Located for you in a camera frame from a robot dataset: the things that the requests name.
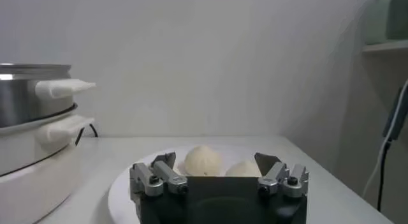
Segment cream electric pot base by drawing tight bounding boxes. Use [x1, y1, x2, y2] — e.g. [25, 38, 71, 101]
[0, 103, 96, 224]

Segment white wall shelf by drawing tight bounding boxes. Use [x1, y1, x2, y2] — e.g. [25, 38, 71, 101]
[362, 40, 408, 56]

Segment pale green box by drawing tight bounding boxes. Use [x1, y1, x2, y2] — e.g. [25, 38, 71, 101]
[365, 0, 408, 45]

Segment white oval plate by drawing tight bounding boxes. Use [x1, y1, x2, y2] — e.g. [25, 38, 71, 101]
[107, 144, 312, 224]

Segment white steamed baozi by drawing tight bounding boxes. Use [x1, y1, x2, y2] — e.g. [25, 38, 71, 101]
[184, 144, 223, 177]
[225, 160, 263, 178]

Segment black pot power cable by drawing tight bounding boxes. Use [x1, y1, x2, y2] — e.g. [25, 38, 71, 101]
[75, 123, 99, 146]

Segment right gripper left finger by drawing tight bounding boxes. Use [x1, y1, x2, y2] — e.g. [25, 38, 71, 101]
[129, 151, 189, 202]

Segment black hanging cable with plug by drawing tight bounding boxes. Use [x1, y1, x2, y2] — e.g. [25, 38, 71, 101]
[377, 84, 408, 212]

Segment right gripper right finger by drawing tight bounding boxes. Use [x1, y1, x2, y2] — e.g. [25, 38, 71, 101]
[254, 152, 310, 199]

